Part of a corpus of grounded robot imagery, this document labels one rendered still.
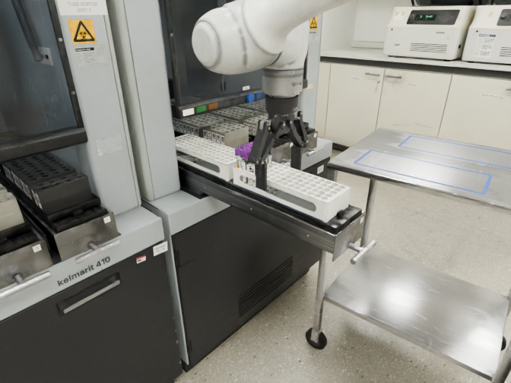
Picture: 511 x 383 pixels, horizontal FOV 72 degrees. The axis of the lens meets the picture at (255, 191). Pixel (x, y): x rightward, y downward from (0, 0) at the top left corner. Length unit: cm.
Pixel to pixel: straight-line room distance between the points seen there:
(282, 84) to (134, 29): 39
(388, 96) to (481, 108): 69
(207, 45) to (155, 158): 49
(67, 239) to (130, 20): 52
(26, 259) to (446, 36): 284
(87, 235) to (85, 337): 28
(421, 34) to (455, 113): 64
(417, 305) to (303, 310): 52
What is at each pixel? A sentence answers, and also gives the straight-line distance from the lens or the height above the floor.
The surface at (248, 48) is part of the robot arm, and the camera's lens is 62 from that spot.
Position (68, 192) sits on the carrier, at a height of 86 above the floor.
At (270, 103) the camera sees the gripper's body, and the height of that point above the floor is 105.
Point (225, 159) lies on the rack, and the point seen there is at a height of 86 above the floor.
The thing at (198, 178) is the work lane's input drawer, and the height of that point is 80.
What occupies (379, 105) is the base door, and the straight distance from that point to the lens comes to 327.
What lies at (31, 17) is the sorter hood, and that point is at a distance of 86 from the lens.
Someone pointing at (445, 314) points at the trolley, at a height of 28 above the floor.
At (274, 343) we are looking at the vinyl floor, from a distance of 159.
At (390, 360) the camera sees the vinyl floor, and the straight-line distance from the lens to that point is 162.
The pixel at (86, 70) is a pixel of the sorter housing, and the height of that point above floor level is 112.
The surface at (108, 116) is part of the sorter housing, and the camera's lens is 94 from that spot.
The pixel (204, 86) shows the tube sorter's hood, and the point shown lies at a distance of 107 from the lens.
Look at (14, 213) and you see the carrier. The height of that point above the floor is 85.
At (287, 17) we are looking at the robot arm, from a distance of 60.
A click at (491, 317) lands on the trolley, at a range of 153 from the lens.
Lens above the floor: 123
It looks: 27 degrees down
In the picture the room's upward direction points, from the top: straight up
